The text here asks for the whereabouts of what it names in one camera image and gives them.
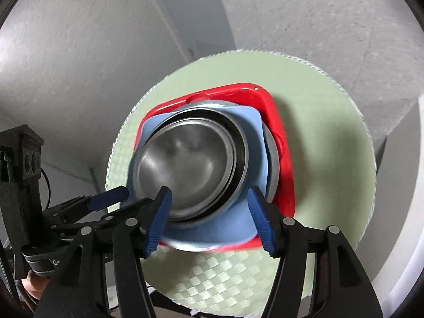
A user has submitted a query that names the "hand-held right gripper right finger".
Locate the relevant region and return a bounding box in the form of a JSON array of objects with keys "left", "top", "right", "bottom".
[{"left": 247, "top": 185, "right": 381, "bottom": 318}]

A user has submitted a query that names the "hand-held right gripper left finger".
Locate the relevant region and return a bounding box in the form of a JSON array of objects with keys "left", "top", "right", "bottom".
[{"left": 33, "top": 185, "right": 173, "bottom": 318}]

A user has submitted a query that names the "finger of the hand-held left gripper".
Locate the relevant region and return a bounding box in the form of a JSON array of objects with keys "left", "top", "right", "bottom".
[
  {"left": 41, "top": 185, "right": 130, "bottom": 221},
  {"left": 50, "top": 198, "right": 153, "bottom": 236}
]

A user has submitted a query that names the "blue plastic bowl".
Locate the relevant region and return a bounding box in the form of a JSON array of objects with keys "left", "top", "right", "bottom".
[{"left": 127, "top": 106, "right": 270, "bottom": 244}]

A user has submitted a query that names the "large steel bowl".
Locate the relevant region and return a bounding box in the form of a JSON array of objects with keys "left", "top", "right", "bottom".
[{"left": 159, "top": 99, "right": 280, "bottom": 252}]

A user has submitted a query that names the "red plastic basin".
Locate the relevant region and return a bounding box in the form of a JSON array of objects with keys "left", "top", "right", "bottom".
[{"left": 134, "top": 83, "right": 296, "bottom": 251}]

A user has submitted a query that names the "person's left hand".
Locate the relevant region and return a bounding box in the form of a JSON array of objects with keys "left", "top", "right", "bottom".
[{"left": 21, "top": 270, "right": 50, "bottom": 305}]

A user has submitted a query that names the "grey door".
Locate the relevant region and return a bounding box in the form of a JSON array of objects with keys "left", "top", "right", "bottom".
[{"left": 139, "top": 0, "right": 237, "bottom": 63}]

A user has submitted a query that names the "black cable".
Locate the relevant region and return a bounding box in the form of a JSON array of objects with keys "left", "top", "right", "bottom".
[{"left": 40, "top": 169, "right": 52, "bottom": 207}]

